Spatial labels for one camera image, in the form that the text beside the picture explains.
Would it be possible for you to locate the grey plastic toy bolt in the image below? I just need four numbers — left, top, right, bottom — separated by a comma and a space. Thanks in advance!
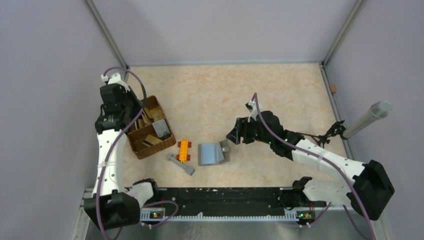
166, 153, 195, 176

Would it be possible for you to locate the gold card in basket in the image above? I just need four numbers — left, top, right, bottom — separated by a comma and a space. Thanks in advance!
144, 106, 166, 122

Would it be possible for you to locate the grey card holder wallet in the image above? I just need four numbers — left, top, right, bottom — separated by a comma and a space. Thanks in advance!
198, 139, 231, 167

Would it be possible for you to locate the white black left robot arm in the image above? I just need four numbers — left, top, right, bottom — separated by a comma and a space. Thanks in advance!
83, 72, 161, 232

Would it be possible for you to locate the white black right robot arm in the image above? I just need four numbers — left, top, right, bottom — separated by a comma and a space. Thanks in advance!
226, 110, 395, 221

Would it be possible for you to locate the black clamp bracket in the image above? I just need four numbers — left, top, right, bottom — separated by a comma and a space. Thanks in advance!
297, 120, 346, 148

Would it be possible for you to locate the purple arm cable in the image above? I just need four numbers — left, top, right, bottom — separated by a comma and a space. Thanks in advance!
95, 66, 180, 240
251, 92, 377, 240

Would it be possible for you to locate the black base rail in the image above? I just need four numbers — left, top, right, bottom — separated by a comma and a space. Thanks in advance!
129, 187, 327, 218

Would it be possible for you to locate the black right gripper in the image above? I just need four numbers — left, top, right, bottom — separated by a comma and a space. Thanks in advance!
226, 115, 273, 145

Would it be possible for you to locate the silver metal tube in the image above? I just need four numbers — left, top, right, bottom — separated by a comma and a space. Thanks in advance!
341, 100, 393, 140

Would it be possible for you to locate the small wooden block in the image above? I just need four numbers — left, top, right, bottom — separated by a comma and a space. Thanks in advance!
329, 84, 337, 94

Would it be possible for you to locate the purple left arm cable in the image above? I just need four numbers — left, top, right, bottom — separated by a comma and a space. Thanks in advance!
95, 66, 180, 240

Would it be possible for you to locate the brown woven divided basket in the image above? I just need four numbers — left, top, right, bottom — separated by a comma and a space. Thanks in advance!
127, 95, 177, 161

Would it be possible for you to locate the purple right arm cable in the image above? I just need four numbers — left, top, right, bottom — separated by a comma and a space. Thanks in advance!
251, 92, 377, 240

